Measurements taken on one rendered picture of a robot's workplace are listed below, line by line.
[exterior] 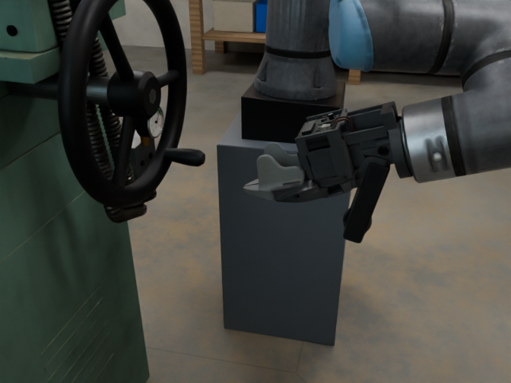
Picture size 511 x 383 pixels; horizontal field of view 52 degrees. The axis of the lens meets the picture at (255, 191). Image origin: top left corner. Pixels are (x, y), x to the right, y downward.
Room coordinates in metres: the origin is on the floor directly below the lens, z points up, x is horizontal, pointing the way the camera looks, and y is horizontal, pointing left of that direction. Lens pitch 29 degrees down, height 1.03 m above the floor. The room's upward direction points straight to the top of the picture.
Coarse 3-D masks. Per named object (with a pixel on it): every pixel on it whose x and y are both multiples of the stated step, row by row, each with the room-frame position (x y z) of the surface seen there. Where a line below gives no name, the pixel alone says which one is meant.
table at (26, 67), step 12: (120, 0) 0.96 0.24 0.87; (120, 12) 0.96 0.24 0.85; (60, 48) 0.63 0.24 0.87; (0, 60) 0.59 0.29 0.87; (12, 60) 0.58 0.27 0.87; (24, 60) 0.58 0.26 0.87; (36, 60) 0.59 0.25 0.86; (48, 60) 0.61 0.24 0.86; (0, 72) 0.59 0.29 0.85; (12, 72) 0.58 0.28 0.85; (24, 72) 0.58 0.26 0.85; (36, 72) 0.59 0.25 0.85; (48, 72) 0.60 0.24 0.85
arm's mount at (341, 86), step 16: (256, 96) 1.09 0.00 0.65; (336, 96) 1.12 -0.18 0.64; (256, 112) 1.08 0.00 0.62; (272, 112) 1.07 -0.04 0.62; (288, 112) 1.06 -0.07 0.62; (304, 112) 1.05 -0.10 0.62; (320, 112) 1.05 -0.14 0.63; (256, 128) 1.08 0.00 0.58; (272, 128) 1.07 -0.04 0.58; (288, 128) 1.06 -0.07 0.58
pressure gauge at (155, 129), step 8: (160, 112) 0.94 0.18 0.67; (144, 120) 0.89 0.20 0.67; (152, 120) 0.90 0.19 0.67; (160, 120) 0.93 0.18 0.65; (136, 128) 0.89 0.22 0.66; (144, 128) 0.89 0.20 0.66; (152, 128) 0.90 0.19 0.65; (160, 128) 0.93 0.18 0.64; (144, 136) 0.90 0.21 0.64; (152, 136) 0.89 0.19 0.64; (144, 144) 0.91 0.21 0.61
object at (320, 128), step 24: (312, 120) 0.61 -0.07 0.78; (336, 120) 0.56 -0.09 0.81; (360, 120) 0.56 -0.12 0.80; (384, 120) 0.54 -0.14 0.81; (312, 144) 0.55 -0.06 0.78; (336, 144) 0.53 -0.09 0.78; (360, 144) 0.55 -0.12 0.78; (384, 144) 0.54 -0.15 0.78; (312, 168) 0.55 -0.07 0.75; (336, 168) 0.53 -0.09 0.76; (360, 168) 0.54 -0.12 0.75; (336, 192) 0.53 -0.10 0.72
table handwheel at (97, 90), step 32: (96, 0) 0.56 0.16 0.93; (160, 0) 0.70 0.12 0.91; (96, 32) 0.55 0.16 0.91; (64, 64) 0.51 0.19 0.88; (128, 64) 0.61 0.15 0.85; (32, 96) 0.66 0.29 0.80; (64, 96) 0.50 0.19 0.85; (96, 96) 0.63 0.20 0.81; (128, 96) 0.60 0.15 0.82; (160, 96) 0.65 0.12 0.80; (64, 128) 0.49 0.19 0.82; (128, 128) 0.60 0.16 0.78; (96, 160) 0.51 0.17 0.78; (128, 160) 0.58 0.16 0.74; (160, 160) 0.67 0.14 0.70; (96, 192) 0.51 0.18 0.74; (128, 192) 0.57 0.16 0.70
